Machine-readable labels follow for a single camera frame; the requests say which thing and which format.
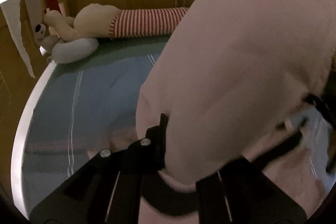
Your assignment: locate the pink hooded winter coat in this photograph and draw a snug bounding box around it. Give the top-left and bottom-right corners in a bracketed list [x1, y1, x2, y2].
[86, 0, 336, 224]

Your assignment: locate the blue plaid bed sheet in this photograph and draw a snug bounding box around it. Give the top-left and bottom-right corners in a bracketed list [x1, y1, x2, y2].
[14, 36, 335, 217]

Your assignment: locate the wooden bed headboard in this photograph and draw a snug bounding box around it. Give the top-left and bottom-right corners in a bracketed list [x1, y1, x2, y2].
[1, 0, 67, 201]

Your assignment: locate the long striped plush dog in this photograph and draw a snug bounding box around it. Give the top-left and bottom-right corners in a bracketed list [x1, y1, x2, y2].
[44, 3, 189, 42]

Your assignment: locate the small white plush dog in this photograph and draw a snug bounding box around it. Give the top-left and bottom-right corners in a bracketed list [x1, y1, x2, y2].
[34, 24, 59, 53]

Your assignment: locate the white towel on headboard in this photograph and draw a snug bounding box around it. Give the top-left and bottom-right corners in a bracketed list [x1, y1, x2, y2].
[1, 0, 35, 79]

